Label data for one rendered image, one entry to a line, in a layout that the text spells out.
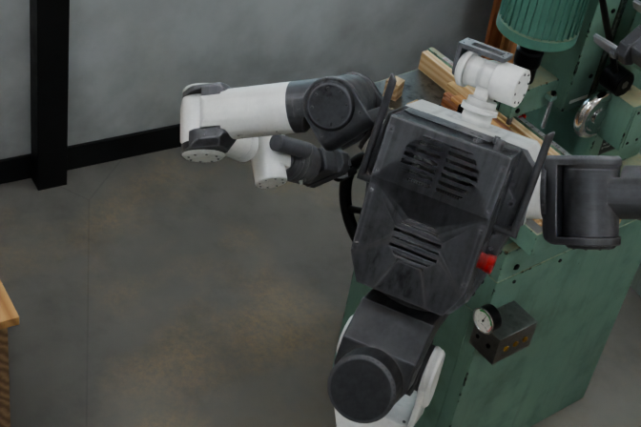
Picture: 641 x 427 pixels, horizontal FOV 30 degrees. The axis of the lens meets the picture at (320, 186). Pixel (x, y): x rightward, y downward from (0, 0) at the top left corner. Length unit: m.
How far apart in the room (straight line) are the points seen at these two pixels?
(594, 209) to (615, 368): 1.73
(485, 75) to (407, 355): 0.47
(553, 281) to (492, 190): 1.08
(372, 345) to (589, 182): 0.43
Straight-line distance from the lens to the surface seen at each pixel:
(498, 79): 1.98
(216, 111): 2.08
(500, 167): 1.82
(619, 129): 2.73
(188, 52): 3.85
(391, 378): 1.90
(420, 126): 1.83
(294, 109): 2.03
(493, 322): 2.64
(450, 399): 2.98
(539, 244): 2.57
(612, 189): 1.96
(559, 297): 2.96
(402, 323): 1.97
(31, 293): 3.51
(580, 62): 2.68
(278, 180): 2.37
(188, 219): 3.77
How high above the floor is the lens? 2.46
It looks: 38 degrees down
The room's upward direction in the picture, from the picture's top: 10 degrees clockwise
